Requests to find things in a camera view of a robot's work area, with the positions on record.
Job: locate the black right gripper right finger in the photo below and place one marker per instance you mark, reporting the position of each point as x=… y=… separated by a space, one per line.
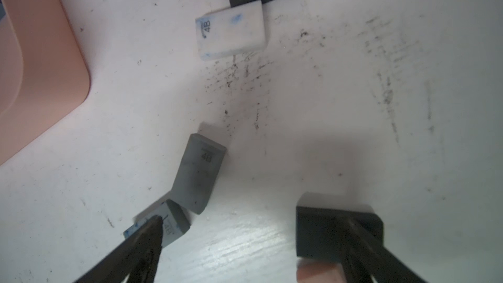
x=365 y=259

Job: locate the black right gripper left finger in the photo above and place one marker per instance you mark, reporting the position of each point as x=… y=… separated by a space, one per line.
x=134 y=260

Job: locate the pink eraser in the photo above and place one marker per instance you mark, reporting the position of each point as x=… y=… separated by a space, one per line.
x=320 y=272

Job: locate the pink plastic storage tray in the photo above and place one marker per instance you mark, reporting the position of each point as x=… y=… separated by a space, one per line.
x=43 y=74

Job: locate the white eraser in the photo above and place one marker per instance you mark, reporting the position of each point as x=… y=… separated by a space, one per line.
x=231 y=31

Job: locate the grey eraser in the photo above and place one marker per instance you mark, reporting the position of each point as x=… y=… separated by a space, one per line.
x=197 y=173
x=174 y=222

